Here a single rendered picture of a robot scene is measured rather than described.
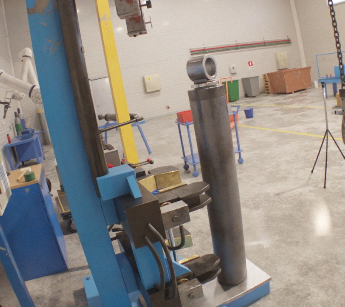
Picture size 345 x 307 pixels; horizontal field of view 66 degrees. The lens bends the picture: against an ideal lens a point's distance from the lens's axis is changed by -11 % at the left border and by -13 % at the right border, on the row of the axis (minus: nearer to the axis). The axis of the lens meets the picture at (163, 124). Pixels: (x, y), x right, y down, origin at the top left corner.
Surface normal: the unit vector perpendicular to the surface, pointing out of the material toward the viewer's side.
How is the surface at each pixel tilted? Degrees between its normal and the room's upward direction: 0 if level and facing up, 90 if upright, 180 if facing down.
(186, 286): 0
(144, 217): 90
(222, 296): 0
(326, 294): 0
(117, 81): 90
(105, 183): 90
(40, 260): 90
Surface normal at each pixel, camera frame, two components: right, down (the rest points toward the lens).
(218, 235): -0.64, 0.23
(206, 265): -0.18, -0.97
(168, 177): 0.11, 0.13
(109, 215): 0.36, 0.07
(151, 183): 0.58, 0.01
